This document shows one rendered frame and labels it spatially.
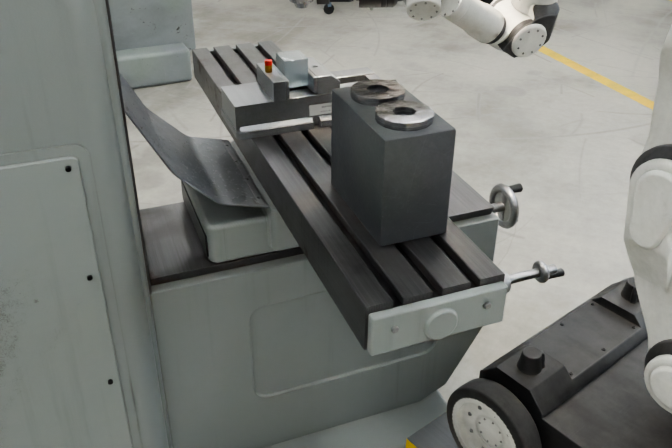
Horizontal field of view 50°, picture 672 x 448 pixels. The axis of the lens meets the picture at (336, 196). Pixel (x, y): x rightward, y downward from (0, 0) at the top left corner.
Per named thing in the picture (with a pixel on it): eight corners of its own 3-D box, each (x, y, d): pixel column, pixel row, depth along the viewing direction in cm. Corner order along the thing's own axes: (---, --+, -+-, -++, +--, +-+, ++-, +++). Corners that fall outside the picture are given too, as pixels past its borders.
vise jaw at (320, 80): (320, 72, 163) (320, 55, 161) (340, 91, 153) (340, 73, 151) (294, 75, 161) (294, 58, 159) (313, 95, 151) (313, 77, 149)
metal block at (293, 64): (299, 76, 158) (298, 49, 155) (308, 85, 153) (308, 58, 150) (276, 79, 157) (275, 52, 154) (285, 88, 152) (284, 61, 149)
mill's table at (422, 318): (271, 64, 211) (270, 37, 207) (508, 323, 111) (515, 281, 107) (192, 74, 204) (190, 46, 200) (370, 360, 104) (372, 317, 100)
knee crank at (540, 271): (554, 269, 187) (558, 249, 184) (569, 282, 183) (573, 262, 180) (480, 287, 180) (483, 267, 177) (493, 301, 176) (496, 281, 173)
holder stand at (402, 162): (390, 173, 136) (395, 72, 127) (447, 233, 119) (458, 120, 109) (330, 184, 133) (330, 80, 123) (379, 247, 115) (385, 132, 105)
